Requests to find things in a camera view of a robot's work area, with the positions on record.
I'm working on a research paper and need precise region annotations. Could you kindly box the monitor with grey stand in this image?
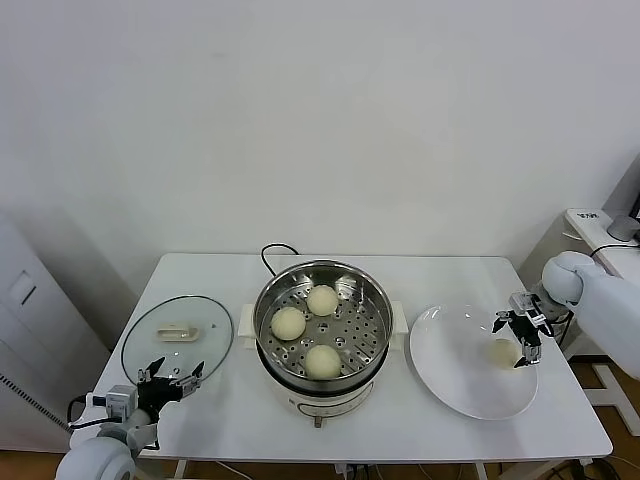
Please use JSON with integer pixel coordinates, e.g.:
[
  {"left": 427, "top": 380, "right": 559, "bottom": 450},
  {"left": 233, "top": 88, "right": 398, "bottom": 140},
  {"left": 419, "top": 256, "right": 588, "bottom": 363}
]
[{"left": 602, "top": 152, "right": 640, "bottom": 242}]

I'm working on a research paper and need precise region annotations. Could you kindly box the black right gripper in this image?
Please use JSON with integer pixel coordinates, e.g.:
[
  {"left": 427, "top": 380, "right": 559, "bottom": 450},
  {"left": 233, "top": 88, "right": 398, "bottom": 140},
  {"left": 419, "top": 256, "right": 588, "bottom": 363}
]
[{"left": 491, "top": 310, "right": 544, "bottom": 370}]

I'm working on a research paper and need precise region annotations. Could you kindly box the white power strip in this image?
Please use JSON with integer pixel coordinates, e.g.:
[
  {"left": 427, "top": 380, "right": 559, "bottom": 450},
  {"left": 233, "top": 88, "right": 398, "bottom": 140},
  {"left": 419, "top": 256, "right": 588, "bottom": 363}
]
[{"left": 333, "top": 462, "right": 371, "bottom": 480}]

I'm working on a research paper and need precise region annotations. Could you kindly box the white side desk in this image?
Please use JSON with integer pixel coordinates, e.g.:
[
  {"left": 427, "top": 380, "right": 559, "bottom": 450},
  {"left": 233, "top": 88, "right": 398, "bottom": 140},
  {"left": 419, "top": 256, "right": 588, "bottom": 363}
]
[{"left": 517, "top": 207, "right": 640, "bottom": 434}]

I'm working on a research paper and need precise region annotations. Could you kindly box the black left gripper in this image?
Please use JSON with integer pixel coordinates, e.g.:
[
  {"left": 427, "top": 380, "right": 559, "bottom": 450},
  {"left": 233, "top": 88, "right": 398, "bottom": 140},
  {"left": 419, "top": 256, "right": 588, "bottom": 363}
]
[{"left": 138, "top": 356, "right": 206, "bottom": 420}]

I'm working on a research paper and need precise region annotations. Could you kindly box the perforated steel steamer basket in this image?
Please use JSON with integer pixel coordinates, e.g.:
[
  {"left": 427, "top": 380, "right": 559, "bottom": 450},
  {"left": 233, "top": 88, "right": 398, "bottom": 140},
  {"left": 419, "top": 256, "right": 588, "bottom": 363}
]
[{"left": 238, "top": 259, "right": 407, "bottom": 396}]

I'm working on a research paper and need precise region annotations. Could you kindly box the white steamed baozi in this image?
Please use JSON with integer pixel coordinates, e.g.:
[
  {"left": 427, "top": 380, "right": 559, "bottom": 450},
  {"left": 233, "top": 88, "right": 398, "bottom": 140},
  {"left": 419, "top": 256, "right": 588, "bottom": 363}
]
[
  {"left": 303, "top": 343, "right": 343, "bottom": 380},
  {"left": 270, "top": 306, "right": 307, "bottom": 342},
  {"left": 305, "top": 284, "right": 340, "bottom": 317},
  {"left": 487, "top": 338, "right": 521, "bottom": 370}
]

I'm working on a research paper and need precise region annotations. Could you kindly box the round glass pot lid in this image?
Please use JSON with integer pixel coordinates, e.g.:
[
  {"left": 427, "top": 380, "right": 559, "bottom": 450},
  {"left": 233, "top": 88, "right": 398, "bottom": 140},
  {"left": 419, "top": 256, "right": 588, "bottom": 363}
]
[{"left": 121, "top": 295, "right": 235, "bottom": 395}]

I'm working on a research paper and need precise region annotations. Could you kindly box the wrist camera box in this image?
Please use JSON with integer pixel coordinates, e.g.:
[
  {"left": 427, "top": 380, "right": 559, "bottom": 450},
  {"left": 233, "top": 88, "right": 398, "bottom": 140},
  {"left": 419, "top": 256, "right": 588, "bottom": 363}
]
[
  {"left": 84, "top": 385, "right": 140, "bottom": 420},
  {"left": 508, "top": 293, "right": 546, "bottom": 324}
]

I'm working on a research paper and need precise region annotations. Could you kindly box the black cable with adapter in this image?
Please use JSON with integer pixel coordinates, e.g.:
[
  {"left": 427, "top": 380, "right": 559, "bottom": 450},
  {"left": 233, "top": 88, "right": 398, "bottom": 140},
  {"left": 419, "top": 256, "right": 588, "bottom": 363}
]
[{"left": 557, "top": 243, "right": 640, "bottom": 349}]

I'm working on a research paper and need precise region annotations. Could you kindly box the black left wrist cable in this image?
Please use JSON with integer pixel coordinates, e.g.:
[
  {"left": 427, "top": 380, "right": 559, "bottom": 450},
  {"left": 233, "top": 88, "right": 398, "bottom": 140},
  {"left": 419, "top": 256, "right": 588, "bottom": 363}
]
[{"left": 67, "top": 394, "right": 104, "bottom": 431}]

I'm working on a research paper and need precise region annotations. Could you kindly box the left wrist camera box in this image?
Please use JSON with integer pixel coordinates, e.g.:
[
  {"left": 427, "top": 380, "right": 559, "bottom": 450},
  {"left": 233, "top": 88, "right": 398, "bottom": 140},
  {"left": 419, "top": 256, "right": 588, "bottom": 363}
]
[{"left": 84, "top": 385, "right": 140, "bottom": 420}]

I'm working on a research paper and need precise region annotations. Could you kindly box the black cooker power cord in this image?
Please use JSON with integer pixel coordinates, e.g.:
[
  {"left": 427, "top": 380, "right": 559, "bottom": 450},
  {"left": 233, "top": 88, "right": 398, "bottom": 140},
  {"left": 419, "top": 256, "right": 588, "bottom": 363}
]
[{"left": 259, "top": 243, "right": 301, "bottom": 281}]

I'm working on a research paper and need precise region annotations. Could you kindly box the white metal cabinet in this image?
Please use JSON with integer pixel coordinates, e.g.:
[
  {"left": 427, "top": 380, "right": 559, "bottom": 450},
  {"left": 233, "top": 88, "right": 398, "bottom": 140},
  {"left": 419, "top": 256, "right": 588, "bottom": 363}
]
[{"left": 0, "top": 219, "right": 114, "bottom": 454}]

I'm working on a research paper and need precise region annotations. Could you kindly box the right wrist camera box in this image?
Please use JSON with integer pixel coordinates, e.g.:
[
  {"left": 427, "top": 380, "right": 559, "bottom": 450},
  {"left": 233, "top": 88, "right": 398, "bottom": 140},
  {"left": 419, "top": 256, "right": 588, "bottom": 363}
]
[{"left": 508, "top": 293, "right": 546, "bottom": 324}]

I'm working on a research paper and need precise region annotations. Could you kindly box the large white plate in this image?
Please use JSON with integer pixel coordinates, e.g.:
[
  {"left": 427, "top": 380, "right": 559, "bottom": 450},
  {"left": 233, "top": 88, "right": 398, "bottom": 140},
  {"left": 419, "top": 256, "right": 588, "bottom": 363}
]
[{"left": 409, "top": 303, "right": 540, "bottom": 420}]

